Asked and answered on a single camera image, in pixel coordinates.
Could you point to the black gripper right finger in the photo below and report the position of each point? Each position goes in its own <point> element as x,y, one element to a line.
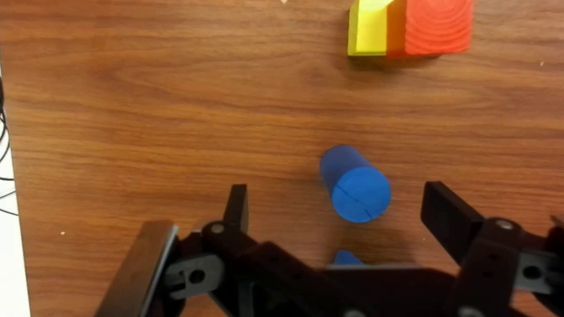
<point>452,218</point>

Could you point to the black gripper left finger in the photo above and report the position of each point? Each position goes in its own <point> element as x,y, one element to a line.
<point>237,212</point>

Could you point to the blue wooden cylinder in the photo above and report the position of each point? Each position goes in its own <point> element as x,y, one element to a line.
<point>355,188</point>

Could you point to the red wooden cube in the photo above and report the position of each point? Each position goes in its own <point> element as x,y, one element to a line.
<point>438,27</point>

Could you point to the yellow wooden block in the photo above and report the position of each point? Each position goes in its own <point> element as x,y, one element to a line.
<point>368,29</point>

